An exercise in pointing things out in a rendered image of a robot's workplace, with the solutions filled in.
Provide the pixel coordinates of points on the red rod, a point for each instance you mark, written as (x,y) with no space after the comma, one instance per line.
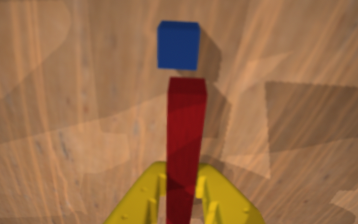
(186,105)

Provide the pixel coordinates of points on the blue cube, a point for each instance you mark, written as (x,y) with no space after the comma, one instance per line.
(178,45)

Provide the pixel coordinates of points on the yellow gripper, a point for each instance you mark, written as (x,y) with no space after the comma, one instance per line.
(222,202)

